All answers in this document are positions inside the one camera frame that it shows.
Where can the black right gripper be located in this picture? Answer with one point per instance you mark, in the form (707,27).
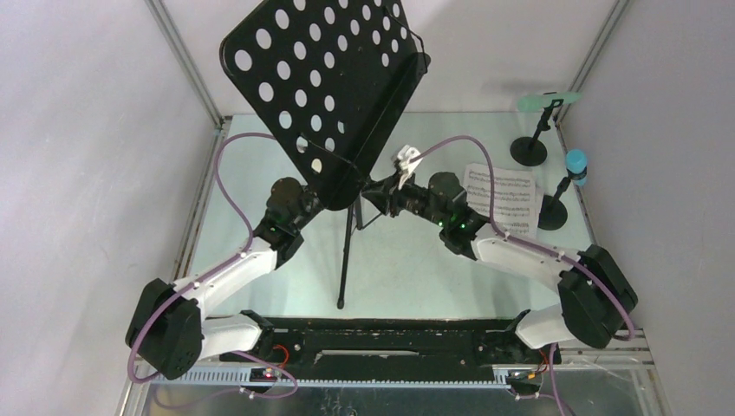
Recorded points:
(386,197)

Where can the black music stand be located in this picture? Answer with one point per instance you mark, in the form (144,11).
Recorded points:
(329,80)

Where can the sheet music page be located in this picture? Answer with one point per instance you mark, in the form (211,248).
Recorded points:
(514,207)
(540,193)

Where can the black microphone stand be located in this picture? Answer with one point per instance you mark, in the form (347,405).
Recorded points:
(553,214)
(528,150)

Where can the blue toy microphone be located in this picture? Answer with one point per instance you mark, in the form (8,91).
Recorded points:
(576,162)

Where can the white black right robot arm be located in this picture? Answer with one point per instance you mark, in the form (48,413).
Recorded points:
(595,298)

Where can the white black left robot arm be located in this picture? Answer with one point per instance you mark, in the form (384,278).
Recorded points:
(172,327)

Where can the green toy microphone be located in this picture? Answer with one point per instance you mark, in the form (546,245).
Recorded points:
(536,102)

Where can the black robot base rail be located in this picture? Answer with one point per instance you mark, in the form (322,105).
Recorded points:
(397,350)

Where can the aluminium table frame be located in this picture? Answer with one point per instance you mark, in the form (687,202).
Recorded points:
(330,80)

